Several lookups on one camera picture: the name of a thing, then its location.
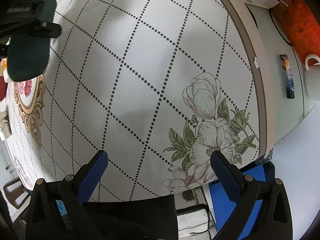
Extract white enamel mug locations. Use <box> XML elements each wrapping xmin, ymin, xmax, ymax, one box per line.
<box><xmin>304</xmin><ymin>54</ymin><xmax>320</xmax><ymax>101</ymax></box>

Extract red plastic bag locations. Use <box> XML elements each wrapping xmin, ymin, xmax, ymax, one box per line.
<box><xmin>272</xmin><ymin>0</ymin><xmax>319</xmax><ymax>60</ymax></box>

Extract white patterned tablecloth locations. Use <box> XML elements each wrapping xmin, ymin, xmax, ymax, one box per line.
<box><xmin>5</xmin><ymin>0</ymin><xmax>268</xmax><ymax>202</ymax></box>

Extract dark lighter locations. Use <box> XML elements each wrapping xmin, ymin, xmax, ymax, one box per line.
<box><xmin>279</xmin><ymin>54</ymin><xmax>295</xmax><ymax>99</ymax></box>

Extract red paper cup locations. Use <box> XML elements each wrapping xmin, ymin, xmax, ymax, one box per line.
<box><xmin>0</xmin><ymin>76</ymin><xmax>8</xmax><ymax>101</ymax></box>

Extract black trousers legs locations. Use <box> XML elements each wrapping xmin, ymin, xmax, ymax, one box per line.
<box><xmin>84</xmin><ymin>195</ymin><xmax>178</xmax><ymax>239</ymax></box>

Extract dark teal cup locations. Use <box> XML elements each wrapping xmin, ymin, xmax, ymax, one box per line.
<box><xmin>6</xmin><ymin>0</ymin><xmax>58</xmax><ymax>82</ymax></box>

